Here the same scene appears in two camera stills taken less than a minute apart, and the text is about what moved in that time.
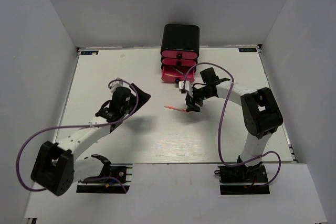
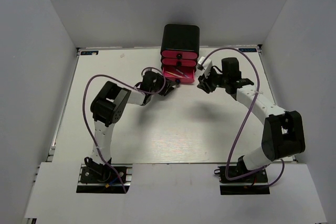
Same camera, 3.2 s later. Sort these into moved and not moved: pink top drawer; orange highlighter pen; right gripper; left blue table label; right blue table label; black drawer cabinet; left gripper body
Moved: left gripper body; right gripper; orange highlighter pen
Not moved: black drawer cabinet; pink top drawer; left blue table label; right blue table label
